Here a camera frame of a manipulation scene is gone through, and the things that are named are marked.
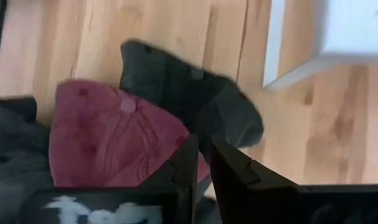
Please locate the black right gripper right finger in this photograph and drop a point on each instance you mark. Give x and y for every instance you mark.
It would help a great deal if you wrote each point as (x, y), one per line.
(238, 186)

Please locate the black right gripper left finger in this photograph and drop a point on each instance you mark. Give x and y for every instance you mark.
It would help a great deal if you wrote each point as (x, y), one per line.
(185, 174)

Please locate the dark green cloth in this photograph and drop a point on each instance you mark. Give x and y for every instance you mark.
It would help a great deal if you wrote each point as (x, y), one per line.
(176, 90)

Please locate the maroon cap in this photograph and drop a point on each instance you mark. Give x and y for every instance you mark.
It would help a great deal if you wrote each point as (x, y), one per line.
(107, 137)

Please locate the dark green cap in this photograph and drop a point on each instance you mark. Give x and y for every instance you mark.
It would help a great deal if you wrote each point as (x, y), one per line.
(14, 161)

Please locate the white perforated metal shelf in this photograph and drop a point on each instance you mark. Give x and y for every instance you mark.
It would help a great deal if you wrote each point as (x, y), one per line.
(347, 31)

